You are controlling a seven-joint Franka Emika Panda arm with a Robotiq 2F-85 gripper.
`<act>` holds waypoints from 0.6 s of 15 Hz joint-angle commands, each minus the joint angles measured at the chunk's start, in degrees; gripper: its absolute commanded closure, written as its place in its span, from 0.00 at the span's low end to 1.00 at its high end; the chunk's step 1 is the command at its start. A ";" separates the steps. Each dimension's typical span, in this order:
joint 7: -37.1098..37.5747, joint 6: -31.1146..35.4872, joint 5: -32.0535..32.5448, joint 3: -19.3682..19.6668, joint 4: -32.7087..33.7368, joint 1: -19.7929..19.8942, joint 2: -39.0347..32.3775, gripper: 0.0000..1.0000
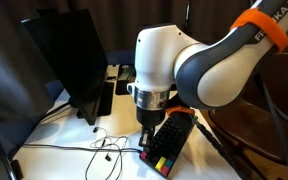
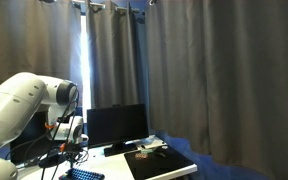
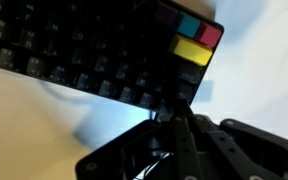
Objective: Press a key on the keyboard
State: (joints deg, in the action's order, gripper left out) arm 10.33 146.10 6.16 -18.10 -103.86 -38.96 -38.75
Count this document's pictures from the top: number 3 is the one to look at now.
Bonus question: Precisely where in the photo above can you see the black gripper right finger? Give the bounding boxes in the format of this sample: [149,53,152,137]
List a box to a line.
[185,101,288,180]

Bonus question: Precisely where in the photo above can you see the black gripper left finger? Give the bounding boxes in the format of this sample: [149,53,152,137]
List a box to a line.
[75,99,205,180]

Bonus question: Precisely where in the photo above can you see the black keyboard with coloured keys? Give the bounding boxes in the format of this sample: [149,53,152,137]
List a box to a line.
[0,0,225,113]

